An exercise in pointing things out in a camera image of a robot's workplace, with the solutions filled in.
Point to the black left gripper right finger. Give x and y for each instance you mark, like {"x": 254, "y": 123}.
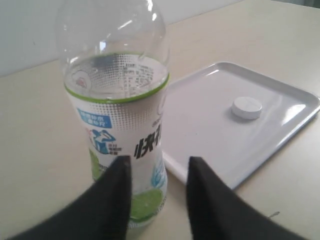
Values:
{"x": 215, "y": 212}

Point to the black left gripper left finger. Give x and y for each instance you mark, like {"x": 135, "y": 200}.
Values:
{"x": 102, "y": 212}

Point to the white bottle cap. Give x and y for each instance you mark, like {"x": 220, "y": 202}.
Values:
{"x": 246, "y": 108}

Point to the clear plastic lime drink bottle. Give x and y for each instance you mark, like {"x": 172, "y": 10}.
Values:
{"x": 114, "y": 58}

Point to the white plastic tray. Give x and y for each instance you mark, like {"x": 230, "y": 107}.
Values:
{"x": 198, "y": 121}

